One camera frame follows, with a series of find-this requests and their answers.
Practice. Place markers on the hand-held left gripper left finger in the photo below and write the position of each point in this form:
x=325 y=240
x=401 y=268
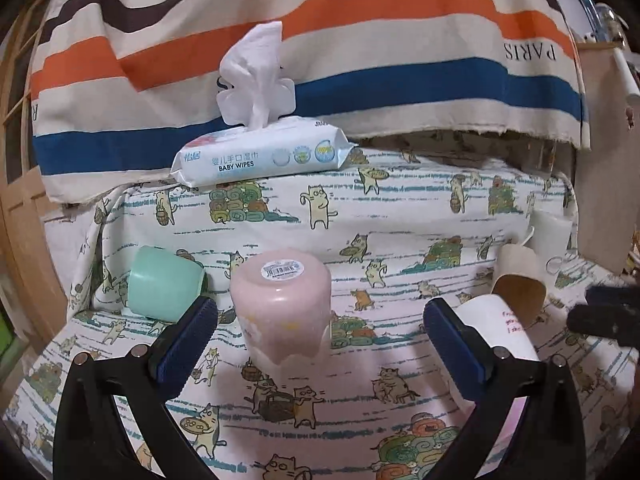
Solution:
x=186 y=340

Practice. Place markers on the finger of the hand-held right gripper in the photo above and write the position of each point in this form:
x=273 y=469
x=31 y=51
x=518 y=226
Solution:
x=605 y=327
x=612 y=297

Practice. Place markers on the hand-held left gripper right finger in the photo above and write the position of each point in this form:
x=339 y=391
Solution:
x=454 y=350

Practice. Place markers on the pink cup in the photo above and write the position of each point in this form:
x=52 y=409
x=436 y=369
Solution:
x=280 y=305

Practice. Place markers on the white cup with red writing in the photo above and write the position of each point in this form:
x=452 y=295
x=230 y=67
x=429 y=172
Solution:
x=492 y=322

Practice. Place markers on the green cup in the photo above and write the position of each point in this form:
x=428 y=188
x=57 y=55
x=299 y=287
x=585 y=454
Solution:
x=160 y=280

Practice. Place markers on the plain white cup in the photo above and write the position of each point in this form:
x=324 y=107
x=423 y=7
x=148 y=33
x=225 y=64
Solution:
x=549 y=232

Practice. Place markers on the brown paper cup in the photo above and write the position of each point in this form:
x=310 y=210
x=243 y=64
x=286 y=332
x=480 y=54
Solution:
x=520 y=280

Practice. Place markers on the cardboard box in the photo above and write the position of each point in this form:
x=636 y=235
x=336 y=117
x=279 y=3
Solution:
x=605 y=160

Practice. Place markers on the cat printed cloth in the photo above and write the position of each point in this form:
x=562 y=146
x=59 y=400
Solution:
x=350 y=240

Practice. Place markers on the baby wipes pack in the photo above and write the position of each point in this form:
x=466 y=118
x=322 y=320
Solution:
x=260 y=152

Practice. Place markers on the white tube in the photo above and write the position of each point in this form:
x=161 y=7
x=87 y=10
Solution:
x=627 y=72

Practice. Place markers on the white wet wipe sheet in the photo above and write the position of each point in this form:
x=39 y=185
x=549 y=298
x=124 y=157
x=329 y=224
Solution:
x=252 y=75

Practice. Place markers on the clear plastic bottle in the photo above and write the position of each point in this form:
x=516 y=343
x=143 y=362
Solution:
x=600 y=15

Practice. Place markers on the striped cloth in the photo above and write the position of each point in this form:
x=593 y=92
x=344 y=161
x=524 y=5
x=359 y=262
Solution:
x=350 y=35

